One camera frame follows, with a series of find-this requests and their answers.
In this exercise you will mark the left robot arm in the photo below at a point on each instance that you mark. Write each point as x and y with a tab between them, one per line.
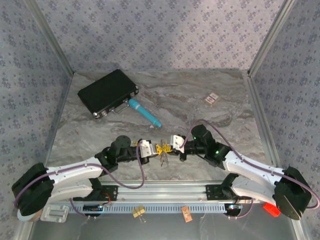
72	172

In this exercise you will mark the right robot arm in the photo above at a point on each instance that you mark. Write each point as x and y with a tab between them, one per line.
250	165

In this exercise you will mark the teal marker pen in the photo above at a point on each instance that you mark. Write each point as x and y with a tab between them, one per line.
143	112

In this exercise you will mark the playing card box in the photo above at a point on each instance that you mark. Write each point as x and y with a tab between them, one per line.
211	99

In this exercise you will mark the gold binder clip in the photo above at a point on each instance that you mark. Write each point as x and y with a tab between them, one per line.
138	212

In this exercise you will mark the black hard case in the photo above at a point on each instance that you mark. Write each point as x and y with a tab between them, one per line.
107	90

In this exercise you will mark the orange paper tag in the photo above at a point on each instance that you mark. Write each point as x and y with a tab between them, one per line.
186	214

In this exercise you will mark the red plastic block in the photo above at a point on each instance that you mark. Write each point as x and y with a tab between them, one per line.
270	209

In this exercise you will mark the white lidded tape roll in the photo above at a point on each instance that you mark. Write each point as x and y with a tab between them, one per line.
35	217

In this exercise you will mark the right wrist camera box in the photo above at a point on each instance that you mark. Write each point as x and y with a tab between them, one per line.
178	142

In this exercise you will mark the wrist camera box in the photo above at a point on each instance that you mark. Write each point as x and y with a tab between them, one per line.
146	148
178	142

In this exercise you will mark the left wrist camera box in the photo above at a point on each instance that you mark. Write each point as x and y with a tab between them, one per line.
146	148

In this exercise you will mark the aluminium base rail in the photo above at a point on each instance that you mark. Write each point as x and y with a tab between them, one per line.
160	192

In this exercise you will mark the aluminium side frame rail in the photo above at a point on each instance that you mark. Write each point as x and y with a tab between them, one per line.
256	100
62	100

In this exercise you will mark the white plastic bracket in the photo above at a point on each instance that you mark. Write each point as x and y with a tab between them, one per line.
55	214

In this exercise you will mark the aluminium frame post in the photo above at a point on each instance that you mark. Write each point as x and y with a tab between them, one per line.
270	37
53	37

